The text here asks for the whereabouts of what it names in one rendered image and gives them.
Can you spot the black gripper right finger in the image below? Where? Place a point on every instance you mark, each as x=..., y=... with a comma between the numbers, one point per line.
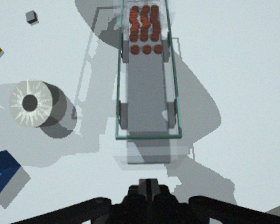
x=167, y=208

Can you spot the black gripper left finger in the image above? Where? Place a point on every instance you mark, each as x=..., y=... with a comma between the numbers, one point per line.
x=97, y=210

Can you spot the blue rectangular block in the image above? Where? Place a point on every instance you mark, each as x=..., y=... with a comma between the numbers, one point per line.
x=8, y=167

